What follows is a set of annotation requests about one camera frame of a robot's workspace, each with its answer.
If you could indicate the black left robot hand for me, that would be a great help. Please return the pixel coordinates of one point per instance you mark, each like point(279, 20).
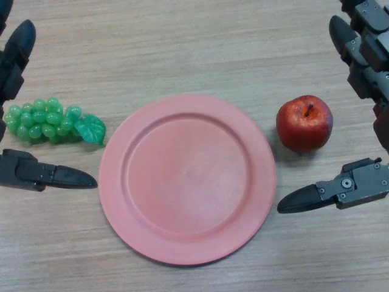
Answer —
point(18, 170)

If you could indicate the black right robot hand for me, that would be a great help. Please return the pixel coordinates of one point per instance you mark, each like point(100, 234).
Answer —
point(367, 182)

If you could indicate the green plastic grape bunch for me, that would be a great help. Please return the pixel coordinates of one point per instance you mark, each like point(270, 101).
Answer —
point(39, 121)

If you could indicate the pink round plate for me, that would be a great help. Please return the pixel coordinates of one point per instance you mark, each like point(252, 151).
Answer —
point(188, 182)

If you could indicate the red apple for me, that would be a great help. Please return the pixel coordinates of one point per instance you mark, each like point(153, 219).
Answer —
point(304, 127)

